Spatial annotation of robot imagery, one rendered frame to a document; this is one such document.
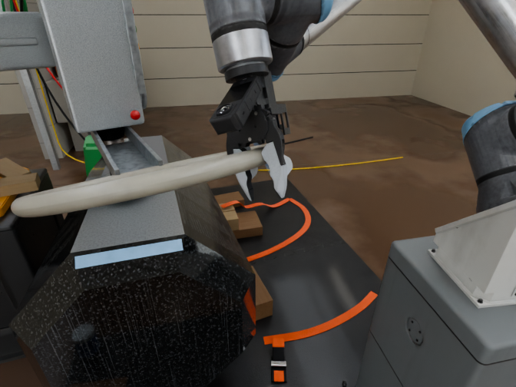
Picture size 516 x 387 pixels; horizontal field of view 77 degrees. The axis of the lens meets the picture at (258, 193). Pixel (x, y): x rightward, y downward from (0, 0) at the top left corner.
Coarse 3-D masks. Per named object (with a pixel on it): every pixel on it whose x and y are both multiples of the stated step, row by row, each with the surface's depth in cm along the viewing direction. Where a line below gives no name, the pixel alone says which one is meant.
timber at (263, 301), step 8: (256, 280) 187; (256, 288) 182; (264, 288) 182; (256, 296) 177; (264, 296) 177; (256, 304) 172; (264, 304) 174; (272, 304) 176; (256, 312) 174; (264, 312) 176; (272, 312) 179
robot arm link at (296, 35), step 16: (288, 0) 50; (304, 0) 51; (320, 0) 52; (272, 16) 51; (288, 16) 52; (304, 16) 54; (320, 16) 55; (272, 32) 58; (288, 32) 57; (304, 32) 59
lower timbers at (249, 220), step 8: (224, 200) 278; (232, 200) 278; (240, 200) 280; (240, 216) 255; (248, 216) 255; (256, 216) 255; (240, 224) 245; (248, 224) 245; (256, 224) 245; (240, 232) 240; (248, 232) 241; (256, 232) 243
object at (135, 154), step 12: (96, 132) 108; (132, 132) 108; (96, 144) 110; (120, 144) 110; (132, 144) 110; (144, 144) 96; (108, 156) 88; (120, 156) 100; (132, 156) 100; (144, 156) 99; (156, 156) 88; (108, 168) 92; (120, 168) 92; (132, 168) 91
